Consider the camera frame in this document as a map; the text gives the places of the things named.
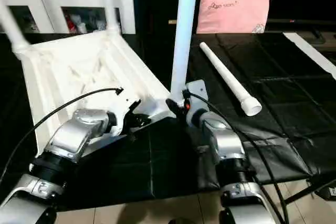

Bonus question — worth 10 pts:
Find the white plastic table leg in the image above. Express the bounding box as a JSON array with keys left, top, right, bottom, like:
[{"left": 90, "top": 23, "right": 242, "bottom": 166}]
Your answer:
[
  {"left": 99, "top": 0, "right": 122, "bottom": 37},
  {"left": 0, "top": 0, "right": 30, "bottom": 53},
  {"left": 199, "top": 41, "right": 263, "bottom": 116},
  {"left": 170, "top": 0, "right": 200, "bottom": 101}
]

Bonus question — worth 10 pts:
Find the white plastic table top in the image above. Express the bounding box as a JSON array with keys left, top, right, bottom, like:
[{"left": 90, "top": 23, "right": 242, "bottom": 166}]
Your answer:
[{"left": 13, "top": 30, "right": 177, "bottom": 158}]

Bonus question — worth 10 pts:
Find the black work mat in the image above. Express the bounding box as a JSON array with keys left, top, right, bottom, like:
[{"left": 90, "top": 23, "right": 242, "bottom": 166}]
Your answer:
[{"left": 0, "top": 31, "right": 336, "bottom": 211}]

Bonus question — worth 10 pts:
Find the pink pillow with print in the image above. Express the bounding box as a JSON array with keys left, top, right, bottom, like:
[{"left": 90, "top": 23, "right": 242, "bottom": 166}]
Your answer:
[{"left": 196, "top": 0, "right": 271, "bottom": 35}]

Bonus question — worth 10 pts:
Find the red and white carton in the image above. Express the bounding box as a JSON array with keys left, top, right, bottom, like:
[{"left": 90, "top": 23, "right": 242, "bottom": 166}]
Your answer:
[{"left": 65, "top": 15, "right": 76, "bottom": 32}]

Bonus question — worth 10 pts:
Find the dark right robot foot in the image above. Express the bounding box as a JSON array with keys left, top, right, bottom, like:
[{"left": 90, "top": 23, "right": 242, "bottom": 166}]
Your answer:
[{"left": 170, "top": 217, "right": 195, "bottom": 224}]

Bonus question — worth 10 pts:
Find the white flat board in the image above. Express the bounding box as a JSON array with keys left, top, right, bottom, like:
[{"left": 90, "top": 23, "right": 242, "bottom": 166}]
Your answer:
[{"left": 282, "top": 32, "right": 336, "bottom": 80}]

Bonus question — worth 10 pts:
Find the black tripod stand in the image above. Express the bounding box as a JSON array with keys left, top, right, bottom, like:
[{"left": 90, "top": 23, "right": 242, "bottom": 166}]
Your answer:
[{"left": 285, "top": 174, "right": 336, "bottom": 205}]

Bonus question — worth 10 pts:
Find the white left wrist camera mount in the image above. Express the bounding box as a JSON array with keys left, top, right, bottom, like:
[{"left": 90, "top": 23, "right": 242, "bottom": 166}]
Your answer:
[{"left": 110, "top": 89, "right": 142, "bottom": 137}]

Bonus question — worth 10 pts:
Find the black left wrist camera cable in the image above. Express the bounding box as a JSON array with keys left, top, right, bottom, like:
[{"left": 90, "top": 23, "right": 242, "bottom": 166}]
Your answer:
[{"left": 0, "top": 87, "right": 124, "bottom": 183}]

